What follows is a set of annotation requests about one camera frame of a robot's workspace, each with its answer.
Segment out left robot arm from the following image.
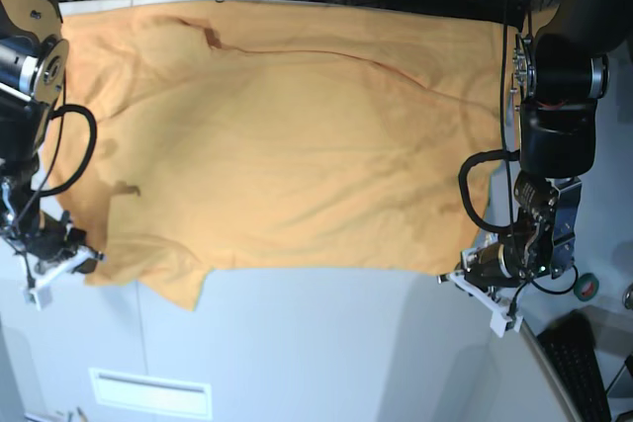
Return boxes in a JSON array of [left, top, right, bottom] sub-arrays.
[[456, 0, 632, 292]]

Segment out green tape roll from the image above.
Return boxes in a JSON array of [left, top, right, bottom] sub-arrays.
[[574, 273, 599, 302]]

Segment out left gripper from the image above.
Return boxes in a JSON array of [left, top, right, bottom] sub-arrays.
[[461, 240, 528, 291]]

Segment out white label on table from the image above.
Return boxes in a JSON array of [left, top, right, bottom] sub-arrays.
[[89, 368, 213, 421]]

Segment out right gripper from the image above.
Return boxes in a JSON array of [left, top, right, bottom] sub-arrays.
[[9, 213, 87, 266]]

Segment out black keyboard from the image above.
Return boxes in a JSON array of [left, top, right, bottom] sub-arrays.
[[537, 311, 611, 422]]

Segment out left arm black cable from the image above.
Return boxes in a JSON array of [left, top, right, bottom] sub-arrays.
[[457, 147, 520, 235]]

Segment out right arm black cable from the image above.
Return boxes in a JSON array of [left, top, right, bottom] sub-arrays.
[[29, 104, 98, 196]]

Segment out yellow t-shirt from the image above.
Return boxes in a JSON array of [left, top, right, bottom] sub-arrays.
[[58, 0, 503, 310]]

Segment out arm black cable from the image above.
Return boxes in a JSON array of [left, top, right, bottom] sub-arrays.
[[457, 147, 520, 235], [29, 104, 98, 196]]

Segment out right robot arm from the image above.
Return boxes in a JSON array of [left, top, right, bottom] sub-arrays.
[[1, 0, 85, 270]]

